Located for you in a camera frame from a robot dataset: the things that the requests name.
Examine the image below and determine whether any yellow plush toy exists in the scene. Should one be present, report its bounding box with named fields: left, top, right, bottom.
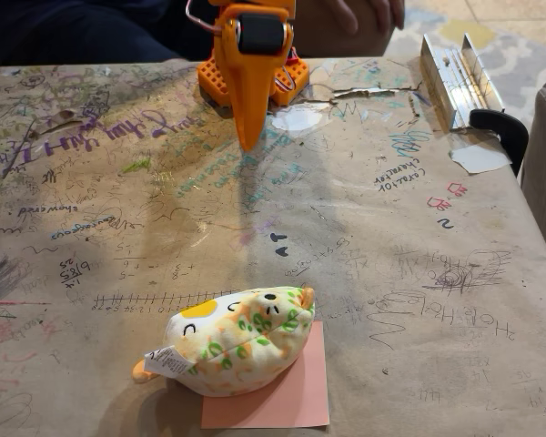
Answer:
left=131, top=285, right=316, bottom=398

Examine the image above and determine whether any person hand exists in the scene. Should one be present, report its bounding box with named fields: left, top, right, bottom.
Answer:
left=334, top=0, right=406, bottom=34

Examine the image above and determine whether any brown clothed person leg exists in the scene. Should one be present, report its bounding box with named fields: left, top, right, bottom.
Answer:
left=294, top=0, right=392, bottom=59

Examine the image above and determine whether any dark blue clothed person body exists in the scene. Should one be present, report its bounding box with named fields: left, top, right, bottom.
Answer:
left=0, top=0, right=219, bottom=67

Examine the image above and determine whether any scribbled brown paper table cover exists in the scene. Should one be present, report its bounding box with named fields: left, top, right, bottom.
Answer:
left=0, top=56, right=546, bottom=437

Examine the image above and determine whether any white paper scrap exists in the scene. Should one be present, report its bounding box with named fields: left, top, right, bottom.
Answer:
left=449, top=143, right=513, bottom=175

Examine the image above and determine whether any grey yellow patterned rug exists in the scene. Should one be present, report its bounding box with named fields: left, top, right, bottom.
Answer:
left=381, top=0, right=546, bottom=133

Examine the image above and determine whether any black clamp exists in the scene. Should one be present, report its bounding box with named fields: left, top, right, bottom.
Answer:
left=468, top=108, right=530, bottom=178

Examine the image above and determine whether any pink sticky note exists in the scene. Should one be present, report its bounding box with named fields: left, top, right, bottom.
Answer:
left=200, top=320, right=331, bottom=430

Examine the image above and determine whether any white red servo cable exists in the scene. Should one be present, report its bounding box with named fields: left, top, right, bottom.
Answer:
left=184, top=0, right=225, bottom=36

